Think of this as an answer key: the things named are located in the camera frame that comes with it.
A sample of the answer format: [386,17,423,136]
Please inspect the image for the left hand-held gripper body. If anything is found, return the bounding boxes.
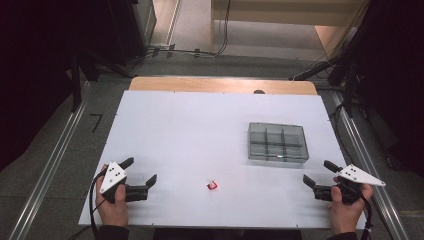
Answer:
[99,161,128,204]

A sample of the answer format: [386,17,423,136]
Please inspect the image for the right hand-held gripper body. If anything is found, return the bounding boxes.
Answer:
[331,164,387,205]

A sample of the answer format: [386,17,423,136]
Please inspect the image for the clear plastic compartment box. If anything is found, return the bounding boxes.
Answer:
[247,122,310,164]

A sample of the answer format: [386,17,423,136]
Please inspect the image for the person's left hand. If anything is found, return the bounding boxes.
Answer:
[95,164,129,228]

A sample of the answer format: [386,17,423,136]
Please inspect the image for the person's right hand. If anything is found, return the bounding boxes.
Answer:
[328,178,374,236]

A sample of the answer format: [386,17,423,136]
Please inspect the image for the black metal stand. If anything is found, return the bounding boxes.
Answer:
[289,54,363,118]
[68,49,131,114]

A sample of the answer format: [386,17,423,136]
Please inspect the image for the wooden table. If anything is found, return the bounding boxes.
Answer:
[128,76,318,96]

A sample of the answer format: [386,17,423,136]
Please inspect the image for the dark cabinet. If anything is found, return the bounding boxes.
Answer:
[106,0,158,67]

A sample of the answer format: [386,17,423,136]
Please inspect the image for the beige wooden furniture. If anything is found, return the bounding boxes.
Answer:
[209,0,369,54]

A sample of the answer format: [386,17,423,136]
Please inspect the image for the metal floor rail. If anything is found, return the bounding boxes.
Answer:
[331,91,410,240]
[8,81,92,240]

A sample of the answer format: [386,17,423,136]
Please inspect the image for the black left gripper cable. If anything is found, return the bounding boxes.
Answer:
[89,173,103,240]

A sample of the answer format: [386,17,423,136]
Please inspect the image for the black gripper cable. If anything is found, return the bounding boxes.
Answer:
[89,173,103,240]
[359,191,375,240]

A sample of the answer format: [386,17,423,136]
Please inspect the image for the black floor cable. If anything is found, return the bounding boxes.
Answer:
[329,103,356,161]
[133,0,233,59]

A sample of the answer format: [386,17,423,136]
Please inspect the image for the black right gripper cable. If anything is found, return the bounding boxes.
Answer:
[359,191,375,240]

